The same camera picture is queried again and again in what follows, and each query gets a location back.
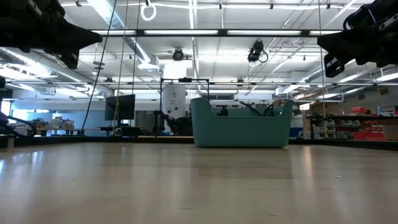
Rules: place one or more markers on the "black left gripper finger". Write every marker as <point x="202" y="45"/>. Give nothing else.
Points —
<point x="71" y="29"/>
<point x="71" y="43"/>

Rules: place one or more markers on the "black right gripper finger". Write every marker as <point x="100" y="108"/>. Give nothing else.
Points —
<point x="345" y="36"/>
<point x="345" y="48"/>

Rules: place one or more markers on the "dark monitor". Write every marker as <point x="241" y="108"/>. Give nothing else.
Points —
<point x="119" y="107"/>

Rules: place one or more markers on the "cluttered background table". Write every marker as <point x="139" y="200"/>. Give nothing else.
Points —
<point x="59" y="124"/>

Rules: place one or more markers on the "teal plastic bin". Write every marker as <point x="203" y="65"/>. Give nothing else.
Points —
<point x="242" y="127"/>

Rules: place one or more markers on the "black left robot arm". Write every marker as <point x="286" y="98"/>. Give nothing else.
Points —
<point x="4" y="25"/>

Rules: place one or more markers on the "red storage bin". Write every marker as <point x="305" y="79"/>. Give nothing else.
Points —
<point x="359" y="109"/>

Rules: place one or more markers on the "black overhead frame bar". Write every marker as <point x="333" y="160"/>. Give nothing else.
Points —
<point x="140" y="32"/>

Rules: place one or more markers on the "shelf with storage bins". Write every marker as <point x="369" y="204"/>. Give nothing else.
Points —
<point x="342" y="117"/>

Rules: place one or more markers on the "black round overhead camera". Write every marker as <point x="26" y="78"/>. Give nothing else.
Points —
<point x="178" y="54"/>

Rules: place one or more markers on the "white cylinder tank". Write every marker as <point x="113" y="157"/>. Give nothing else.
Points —
<point x="174" y="99"/>

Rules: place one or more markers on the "black background rig frame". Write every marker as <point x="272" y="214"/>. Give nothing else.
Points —
<point x="185" y="80"/>

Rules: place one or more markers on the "black background robot arm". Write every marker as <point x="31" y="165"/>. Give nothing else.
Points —
<point x="168" y="121"/>

